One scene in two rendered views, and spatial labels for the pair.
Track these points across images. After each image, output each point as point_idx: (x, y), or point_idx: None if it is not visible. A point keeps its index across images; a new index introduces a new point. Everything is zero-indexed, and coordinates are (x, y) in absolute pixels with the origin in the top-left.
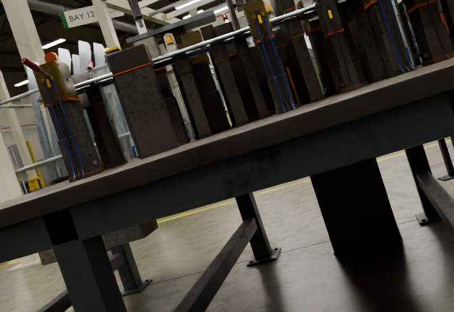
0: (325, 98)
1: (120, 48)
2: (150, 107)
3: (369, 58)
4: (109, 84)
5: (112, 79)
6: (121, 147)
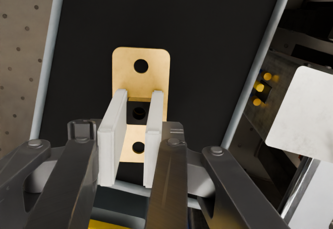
0: None
1: (93, 222)
2: None
3: None
4: (281, 202)
5: (314, 200)
6: (272, 151)
